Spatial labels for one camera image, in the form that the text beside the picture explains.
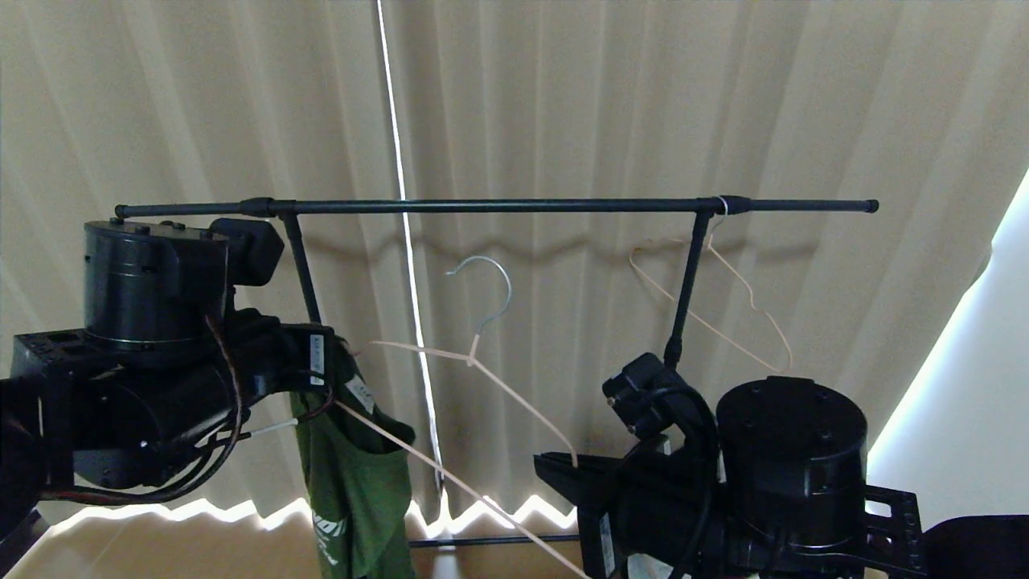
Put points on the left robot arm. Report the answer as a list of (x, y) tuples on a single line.
[(145, 289)]

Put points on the black clothes rack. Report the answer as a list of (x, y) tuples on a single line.
[(522, 206)]

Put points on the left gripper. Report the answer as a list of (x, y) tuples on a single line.
[(161, 418)]

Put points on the green long-sleeved shirt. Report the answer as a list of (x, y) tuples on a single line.
[(354, 482)]

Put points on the beige curtain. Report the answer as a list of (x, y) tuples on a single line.
[(563, 96)]

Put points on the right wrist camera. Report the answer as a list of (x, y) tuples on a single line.
[(643, 394)]

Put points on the pink clothes hanger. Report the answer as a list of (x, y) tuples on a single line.
[(510, 289), (781, 371)]

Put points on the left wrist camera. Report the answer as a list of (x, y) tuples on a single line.
[(253, 249)]

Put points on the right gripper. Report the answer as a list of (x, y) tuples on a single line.
[(659, 523)]

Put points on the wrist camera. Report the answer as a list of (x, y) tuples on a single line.
[(253, 249), (643, 394)]

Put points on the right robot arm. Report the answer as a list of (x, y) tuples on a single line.
[(788, 450)]

